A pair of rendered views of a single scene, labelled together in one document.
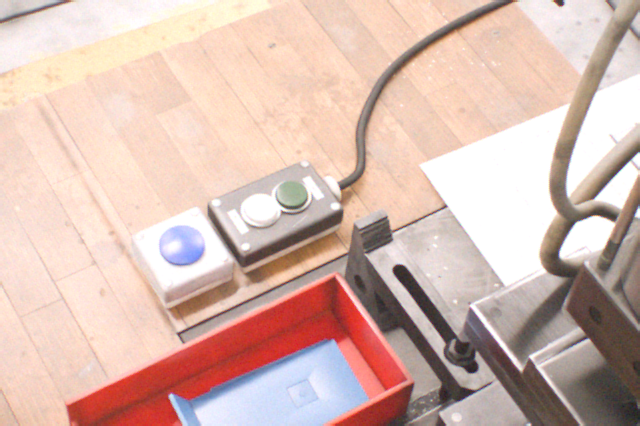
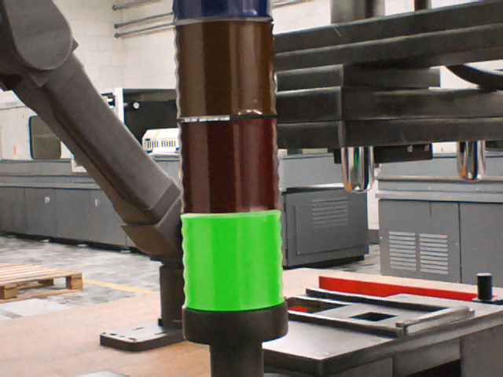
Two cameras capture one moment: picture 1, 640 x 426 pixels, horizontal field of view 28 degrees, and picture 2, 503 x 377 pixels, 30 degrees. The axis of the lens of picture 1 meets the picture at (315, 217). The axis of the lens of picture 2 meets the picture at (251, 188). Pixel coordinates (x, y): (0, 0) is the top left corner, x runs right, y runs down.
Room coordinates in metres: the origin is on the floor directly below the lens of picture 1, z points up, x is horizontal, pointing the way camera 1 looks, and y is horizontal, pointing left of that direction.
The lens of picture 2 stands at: (0.26, -0.83, 1.11)
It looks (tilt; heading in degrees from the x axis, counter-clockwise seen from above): 3 degrees down; 85
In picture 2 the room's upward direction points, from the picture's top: 2 degrees counter-clockwise
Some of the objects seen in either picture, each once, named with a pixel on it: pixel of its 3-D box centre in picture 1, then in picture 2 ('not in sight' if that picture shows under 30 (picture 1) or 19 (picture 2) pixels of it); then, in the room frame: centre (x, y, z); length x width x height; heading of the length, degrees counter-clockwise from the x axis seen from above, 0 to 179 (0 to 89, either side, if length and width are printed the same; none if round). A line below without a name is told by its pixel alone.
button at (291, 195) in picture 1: (291, 199); not in sight; (0.66, 0.02, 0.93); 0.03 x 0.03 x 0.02
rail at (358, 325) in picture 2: not in sight; (324, 334); (0.36, -0.21, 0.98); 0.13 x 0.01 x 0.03; 127
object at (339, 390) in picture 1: (272, 401); not in sight; (0.47, 0.02, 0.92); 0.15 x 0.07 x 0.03; 124
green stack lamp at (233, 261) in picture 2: not in sight; (233, 258); (0.28, -0.48, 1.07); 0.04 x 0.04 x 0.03
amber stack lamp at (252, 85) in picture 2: not in sight; (225, 71); (0.28, -0.48, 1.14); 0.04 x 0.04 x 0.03
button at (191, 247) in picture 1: (181, 248); not in sight; (0.60, 0.11, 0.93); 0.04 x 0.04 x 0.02
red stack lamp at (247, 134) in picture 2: not in sight; (229, 165); (0.28, -0.48, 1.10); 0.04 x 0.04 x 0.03
